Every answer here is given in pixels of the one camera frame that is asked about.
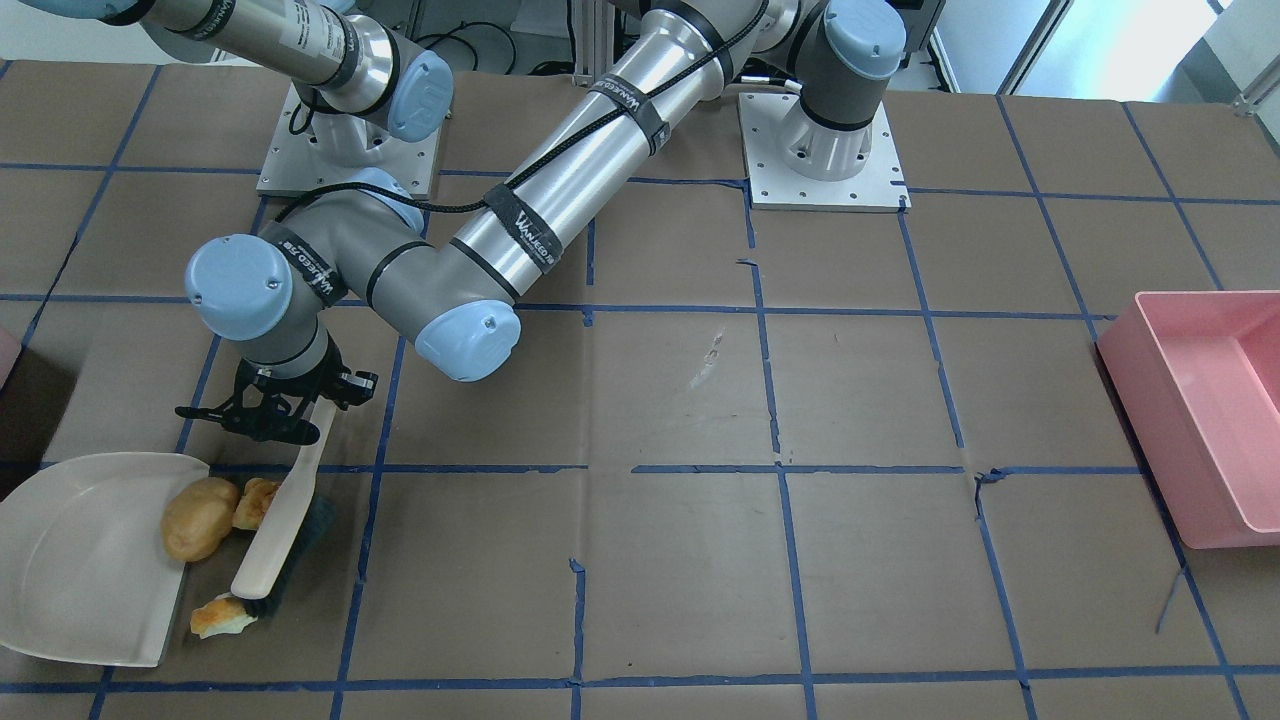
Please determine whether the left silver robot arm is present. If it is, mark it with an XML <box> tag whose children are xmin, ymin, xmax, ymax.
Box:
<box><xmin>177</xmin><ymin>1</ymin><xmax>908</xmax><ymax>446</ymax></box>

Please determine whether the pale bread piece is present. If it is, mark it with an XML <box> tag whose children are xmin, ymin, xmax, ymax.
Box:
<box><xmin>189</xmin><ymin>593</ymin><xmax>257</xmax><ymax>639</ymax></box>

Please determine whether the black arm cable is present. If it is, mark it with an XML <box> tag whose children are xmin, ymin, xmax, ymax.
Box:
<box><xmin>275</xmin><ymin>0</ymin><xmax>771</xmax><ymax>225</ymax></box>

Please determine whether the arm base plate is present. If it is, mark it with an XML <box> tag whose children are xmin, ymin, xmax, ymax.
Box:
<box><xmin>256</xmin><ymin>87</ymin><xmax>442</xmax><ymax>200</ymax></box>
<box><xmin>739</xmin><ymin>94</ymin><xmax>913</xmax><ymax>213</ymax></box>

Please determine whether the small bread piece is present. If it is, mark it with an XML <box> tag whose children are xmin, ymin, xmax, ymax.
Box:
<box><xmin>232</xmin><ymin>477</ymin><xmax>282</xmax><ymax>530</ymax></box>

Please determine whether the beige hand brush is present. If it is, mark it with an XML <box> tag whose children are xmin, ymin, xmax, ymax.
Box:
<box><xmin>230</xmin><ymin>398</ymin><xmax>338</xmax><ymax>619</ymax></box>

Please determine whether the round brown bread roll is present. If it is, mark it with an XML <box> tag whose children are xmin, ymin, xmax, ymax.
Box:
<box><xmin>161</xmin><ymin>477</ymin><xmax>241</xmax><ymax>562</ymax></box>

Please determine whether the beige plastic dustpan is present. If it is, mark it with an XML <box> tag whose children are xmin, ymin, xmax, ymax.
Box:
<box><xmin>1</xmin><ymin>452</ymin><xmax>209</xmax><ymax>667</ymax></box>

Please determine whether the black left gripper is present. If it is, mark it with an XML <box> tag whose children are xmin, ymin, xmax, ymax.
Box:
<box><xmin>175</xmin><ymin>340</ymin><xmax>379</xmax><ymax>446</ymax></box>

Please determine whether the pink plastic bin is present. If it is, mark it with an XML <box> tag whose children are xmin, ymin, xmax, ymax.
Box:
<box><xmin>1097</xmin><ymin>290</ymin><xmax>1279</xmax><ymax>550</ymax></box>

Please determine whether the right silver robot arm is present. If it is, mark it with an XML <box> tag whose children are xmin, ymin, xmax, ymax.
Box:
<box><xmin>29</xmin><ymin>1</ymin><xmax>454</xmax><ymax>167</ymax></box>

